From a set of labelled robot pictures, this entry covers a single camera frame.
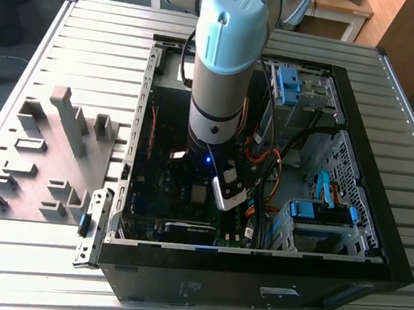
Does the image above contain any CPU with silver top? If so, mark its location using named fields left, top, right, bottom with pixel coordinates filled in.
left=189, top=184, right=210, bottom=206

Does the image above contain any CPU socket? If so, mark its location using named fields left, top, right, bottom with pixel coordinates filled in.
left=186, top=179, right=212, bottom=210

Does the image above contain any green motherboard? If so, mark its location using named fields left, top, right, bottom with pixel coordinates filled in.
left=121, top=119, right=257, bottom=250

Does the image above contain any grey power supply unit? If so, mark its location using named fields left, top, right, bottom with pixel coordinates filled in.
left=150, top=53, right=198, bottom=139

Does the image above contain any black RAM slot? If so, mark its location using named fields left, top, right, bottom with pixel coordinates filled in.
left=219, top=210, right=230, bottom=241
left=223, top=210, right=234, bottom=242
left=228, top=211, right=239, bottom=242
left=233, top=211, right=243, bottom=243

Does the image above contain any graphics card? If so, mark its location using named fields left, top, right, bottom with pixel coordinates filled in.
left=152, top=218, right=220, bottom=247

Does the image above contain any hard disk in blue carrier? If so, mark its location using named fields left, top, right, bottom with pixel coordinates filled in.
left=287, top=199, right=358, bottom=228

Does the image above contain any low silver disk bay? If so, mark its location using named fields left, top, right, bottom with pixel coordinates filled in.
left=263, top=195, right=376, bottom=261

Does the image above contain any blue drive bay latch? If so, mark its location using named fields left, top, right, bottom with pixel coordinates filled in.
left=274, top=64, right=306, bottom=107

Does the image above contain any black open PC case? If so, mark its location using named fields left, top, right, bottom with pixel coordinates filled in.
left=93, top=30, right=414, bottom=310

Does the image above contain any tall silver drive cage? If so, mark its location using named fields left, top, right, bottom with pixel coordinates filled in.
left=256, top=60, right=350, bottom=165

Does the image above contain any grey parts rack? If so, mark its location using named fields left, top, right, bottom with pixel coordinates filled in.
left=0, top=80, right=127, bottom=231

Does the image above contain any pale blue teach pendant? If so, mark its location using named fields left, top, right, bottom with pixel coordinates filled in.
left=279, top=0, right=315, bottom=31

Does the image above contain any wooden cabinet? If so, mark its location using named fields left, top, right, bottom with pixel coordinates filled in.
left=350, top=0, right=414, bottom=100

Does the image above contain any silver camera black bracket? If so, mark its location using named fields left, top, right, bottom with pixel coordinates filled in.
left=202, top=144, right=253, bottom=213

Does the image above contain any twisted coloured wire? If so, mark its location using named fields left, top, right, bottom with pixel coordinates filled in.
left=146, top=102, right=160, bottom=160

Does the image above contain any orange wire bundle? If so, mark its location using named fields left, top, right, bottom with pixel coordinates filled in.
left=239, top=146, right=285, bottom=222

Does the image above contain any black camera cable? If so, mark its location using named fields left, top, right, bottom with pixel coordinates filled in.
left=178, top=27, right=200, bottom=89

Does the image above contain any metal card bracket blue latch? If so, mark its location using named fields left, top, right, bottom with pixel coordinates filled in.
left=72, top=184, right=115, bottom=271

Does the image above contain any thick black cable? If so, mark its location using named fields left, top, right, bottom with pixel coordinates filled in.
left=250, top=119, right=342, bottom=256

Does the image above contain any flat blue data wire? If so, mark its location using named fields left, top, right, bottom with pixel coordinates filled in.
left=316, top=169, right=339, bottom=210

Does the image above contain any orange disk power wire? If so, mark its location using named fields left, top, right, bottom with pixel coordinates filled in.
left=332, top=183, right=348, bottom=208

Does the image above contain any wooden desk white frame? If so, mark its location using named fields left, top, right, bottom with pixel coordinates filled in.
left=303, top=0, right=376, bottom=46

